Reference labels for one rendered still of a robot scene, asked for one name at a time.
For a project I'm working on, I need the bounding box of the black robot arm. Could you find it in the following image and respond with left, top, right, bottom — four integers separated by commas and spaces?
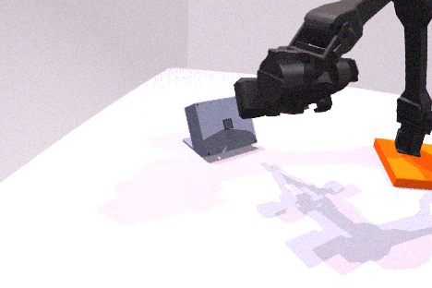
257, 0, 432, 158

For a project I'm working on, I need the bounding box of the lavender sloped panel with square hole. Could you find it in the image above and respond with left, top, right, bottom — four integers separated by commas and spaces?
182, 96, 258, 158

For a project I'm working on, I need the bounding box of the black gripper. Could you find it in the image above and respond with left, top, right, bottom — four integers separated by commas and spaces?
234, 78, 333, 119

